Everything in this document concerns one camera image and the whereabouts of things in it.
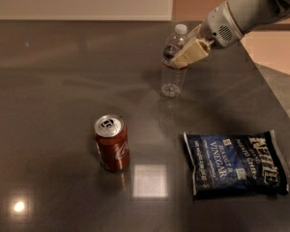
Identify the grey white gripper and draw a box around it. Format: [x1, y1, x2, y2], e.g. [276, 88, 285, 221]
[170, 2, 244, 69]

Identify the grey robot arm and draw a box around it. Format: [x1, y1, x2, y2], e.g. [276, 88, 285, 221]
[170, 0, 290, 69]

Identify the clear plastic water bottle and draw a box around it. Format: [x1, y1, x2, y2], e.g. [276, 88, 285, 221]
[161, 24, 188, 98]

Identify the red coke can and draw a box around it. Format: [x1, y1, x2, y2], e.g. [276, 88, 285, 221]
[94, 114, 130, 172]

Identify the blue kettle chips bag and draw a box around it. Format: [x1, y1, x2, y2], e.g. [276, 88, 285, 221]
[184, 130, 289, 198]

